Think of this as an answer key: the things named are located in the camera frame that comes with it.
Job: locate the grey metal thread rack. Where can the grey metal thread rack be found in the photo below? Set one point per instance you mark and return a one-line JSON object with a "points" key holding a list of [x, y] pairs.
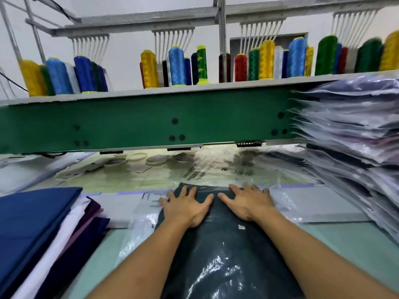
{"points": [[221, 21]]}

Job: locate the person's right hand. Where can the person's right hand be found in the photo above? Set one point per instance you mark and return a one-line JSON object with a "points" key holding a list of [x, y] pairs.
{"points": [[248, 203]]}

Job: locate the dark green shirt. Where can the dark green shirt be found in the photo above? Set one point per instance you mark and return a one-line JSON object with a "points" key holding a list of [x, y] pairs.
{"points": [[224, 264]]}

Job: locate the person's right forearm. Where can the person's right forearm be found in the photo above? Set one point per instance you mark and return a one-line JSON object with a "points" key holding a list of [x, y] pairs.
{"points": [[324, 258]]}

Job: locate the person's left forearm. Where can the person's left forearm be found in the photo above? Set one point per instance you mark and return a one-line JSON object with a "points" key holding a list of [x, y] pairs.
{"points": [[143, 264]]}

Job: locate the green machine beam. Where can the green machine beam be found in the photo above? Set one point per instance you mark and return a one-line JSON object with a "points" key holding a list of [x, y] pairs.
{"points": [[156, 118]]}

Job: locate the person's left hand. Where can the person's left hand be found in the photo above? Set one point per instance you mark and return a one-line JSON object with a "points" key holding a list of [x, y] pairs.
{"points": [[186, 210]]}

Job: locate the row of coloured thread spools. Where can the row of coloured thread spools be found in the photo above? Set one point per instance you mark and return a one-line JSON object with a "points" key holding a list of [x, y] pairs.
{"points": [[268, 59]]}

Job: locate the stack of bagged garments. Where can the stack of bagged garments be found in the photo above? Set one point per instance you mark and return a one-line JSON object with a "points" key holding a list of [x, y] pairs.
{"points": [[349, 134]]}

